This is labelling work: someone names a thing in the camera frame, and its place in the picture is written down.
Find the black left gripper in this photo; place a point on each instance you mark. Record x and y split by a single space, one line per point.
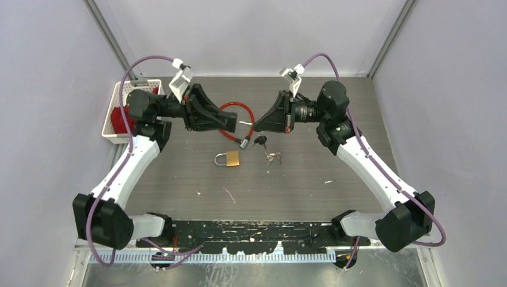
192 109

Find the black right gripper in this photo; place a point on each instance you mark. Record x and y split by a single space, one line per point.
275 120

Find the black-headed key bunch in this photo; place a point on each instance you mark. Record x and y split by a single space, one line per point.
261 140

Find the small silver key bunch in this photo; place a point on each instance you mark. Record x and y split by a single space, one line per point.
272 156

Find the brass padlock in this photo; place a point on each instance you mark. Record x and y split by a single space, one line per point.
227 159

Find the black Kaijing padlock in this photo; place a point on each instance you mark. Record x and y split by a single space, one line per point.
230 121

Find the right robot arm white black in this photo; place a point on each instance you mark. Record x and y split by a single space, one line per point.
407 213

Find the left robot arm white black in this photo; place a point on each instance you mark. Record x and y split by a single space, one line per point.
100 216

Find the red cloth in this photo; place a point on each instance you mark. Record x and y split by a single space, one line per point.
131 112

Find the white plastic basket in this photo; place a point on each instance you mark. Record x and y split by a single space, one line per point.
114 128

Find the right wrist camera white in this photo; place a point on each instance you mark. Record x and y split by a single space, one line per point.
293 77

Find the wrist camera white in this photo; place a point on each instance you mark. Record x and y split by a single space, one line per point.
181 82
293 77

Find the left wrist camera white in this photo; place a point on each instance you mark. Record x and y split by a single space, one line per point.
181 82

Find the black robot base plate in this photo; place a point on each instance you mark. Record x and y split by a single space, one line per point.
254 237

